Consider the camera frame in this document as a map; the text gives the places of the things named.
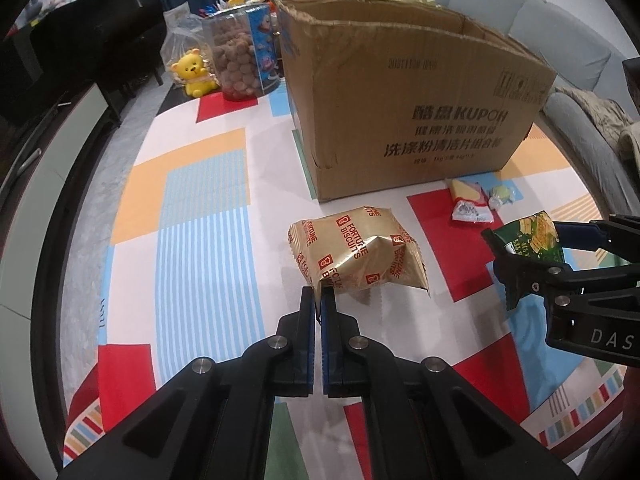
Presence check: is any brown cardboard box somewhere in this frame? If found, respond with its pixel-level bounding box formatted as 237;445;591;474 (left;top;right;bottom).
276;0;558;203

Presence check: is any colourful patchwork play mat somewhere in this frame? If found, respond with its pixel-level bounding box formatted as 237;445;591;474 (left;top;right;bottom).
62;92;628;461

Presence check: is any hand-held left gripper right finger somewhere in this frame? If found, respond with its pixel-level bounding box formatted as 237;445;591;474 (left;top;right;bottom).
321;287;583;480

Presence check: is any yellow bear toy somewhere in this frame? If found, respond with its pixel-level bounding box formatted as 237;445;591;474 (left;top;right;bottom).
171;48;219;98

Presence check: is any clear plastic bag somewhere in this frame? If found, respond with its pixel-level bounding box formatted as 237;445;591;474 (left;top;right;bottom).
160;1;213;86

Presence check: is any gold biscuit packet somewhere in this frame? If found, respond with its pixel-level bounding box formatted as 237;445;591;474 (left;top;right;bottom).
287;205;431;297

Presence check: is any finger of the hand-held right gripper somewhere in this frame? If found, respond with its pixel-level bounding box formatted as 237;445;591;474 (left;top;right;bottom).
481;228;584;312
552;214;640;266

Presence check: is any yellow and white wedge packet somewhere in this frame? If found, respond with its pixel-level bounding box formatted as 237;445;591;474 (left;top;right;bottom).
448;178;493;223

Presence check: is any clear jar of round snacks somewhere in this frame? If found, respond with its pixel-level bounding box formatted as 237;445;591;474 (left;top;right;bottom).
201;2;275;102

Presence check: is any grey curved sofa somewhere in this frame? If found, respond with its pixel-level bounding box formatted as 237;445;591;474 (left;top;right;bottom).
407;0;640;201

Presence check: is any green snack packet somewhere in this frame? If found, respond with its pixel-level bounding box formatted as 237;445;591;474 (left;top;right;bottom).
492;211;568;311

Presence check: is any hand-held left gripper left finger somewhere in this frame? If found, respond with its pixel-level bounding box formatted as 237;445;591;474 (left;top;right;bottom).
60;286;317;480

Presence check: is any beige blanket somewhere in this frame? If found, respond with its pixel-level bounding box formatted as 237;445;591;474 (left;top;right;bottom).
552;85;640;161

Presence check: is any black TV cabinet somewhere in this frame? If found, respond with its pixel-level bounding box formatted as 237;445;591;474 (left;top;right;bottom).
0;0;166;311

